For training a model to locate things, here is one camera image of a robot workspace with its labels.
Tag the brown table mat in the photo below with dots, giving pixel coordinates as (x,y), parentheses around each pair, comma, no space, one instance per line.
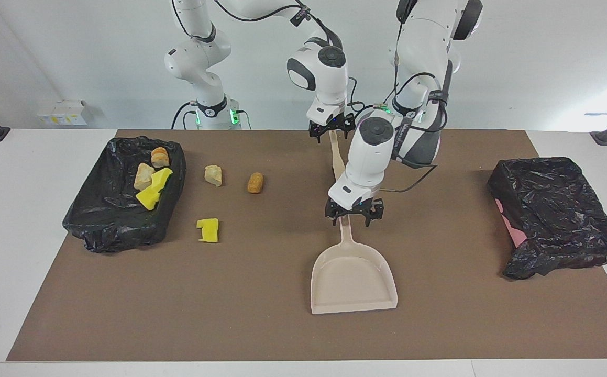
(230,319)

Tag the white box with yellow labels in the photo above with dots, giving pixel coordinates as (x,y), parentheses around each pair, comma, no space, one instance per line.
(65,112)

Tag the golden croissant piece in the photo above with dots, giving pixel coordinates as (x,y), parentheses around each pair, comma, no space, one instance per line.
(160,157)

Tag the beige plastic dustpan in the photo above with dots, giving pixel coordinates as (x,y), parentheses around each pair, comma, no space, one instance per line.
(353,283)

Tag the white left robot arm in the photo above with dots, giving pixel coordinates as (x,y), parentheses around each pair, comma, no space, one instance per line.
(371,157)

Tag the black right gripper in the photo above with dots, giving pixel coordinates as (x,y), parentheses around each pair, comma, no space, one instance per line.
(332,123)

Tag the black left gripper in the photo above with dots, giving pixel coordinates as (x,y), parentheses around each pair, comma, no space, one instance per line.
(354,205)

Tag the beige hand brush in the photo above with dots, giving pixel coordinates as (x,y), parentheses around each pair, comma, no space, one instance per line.
(336,157)

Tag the pale bread piece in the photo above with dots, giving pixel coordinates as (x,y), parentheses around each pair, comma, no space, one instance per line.
(143,176)

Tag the pale angular bread chunk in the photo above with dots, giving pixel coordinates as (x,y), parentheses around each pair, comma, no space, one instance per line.
(213,175)

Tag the black bag lined pink bin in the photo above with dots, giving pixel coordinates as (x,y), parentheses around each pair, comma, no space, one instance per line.
(554,214)

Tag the brown bread roll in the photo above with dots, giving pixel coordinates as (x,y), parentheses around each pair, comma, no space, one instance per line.
(255,183)

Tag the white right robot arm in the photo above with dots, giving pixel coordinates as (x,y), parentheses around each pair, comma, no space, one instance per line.
(324,78)

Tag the grey box with green light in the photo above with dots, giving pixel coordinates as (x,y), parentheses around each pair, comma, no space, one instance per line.
(384,109)
(234,112)

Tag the large yellow green sponge piece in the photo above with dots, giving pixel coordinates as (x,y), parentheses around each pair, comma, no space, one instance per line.
(147,199)

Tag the notched yellow sponge piece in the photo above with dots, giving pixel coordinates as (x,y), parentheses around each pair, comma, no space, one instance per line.
(209,231)

